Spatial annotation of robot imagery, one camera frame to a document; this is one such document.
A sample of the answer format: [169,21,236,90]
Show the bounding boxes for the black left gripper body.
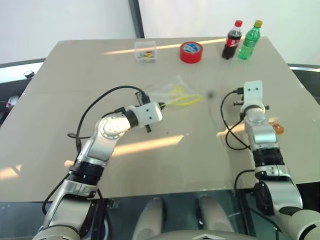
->
[134,91,164,133]

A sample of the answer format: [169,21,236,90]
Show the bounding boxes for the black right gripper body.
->
[232,100,271,111]

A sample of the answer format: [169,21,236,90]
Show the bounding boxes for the clear plastic bag yellow zip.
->
[147,74,204,109]

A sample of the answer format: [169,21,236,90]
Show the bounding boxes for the orange snack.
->
[269,117,286,136]

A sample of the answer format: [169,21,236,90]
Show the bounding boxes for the clear plastic box colourful bits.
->
[134,40,158,64]

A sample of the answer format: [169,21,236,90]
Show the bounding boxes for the red tape roll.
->
[179,41,204,65]

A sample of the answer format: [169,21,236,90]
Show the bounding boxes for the green bottle yellow cap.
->
[237,20,264,61]

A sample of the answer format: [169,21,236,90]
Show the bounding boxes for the cola bottle red cap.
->
[221,19,244,61]

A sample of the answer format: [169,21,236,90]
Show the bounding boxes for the grey rounded shape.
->
[131,196,167,240]
[194,196,236,235]

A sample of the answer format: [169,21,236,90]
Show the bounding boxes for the grey robot torso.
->
[147,229,253,240]

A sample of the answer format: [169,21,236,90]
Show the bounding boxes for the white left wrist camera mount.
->
[128,101,163,128]

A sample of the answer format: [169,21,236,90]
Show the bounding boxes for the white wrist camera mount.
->
[240,80,267,113]
[128,101,163,128]

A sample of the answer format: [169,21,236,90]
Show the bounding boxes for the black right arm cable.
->
[219,87,258,240]

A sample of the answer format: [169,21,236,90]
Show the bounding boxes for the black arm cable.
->
[41,85,148,216]
[219,87,258,240]

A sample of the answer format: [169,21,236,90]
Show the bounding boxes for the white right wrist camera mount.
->
[240,80,267,113]

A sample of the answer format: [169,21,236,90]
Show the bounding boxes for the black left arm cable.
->
[41,85,148,216]

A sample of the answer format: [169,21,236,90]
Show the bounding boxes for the black vertical post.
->
[127,0,146,40]

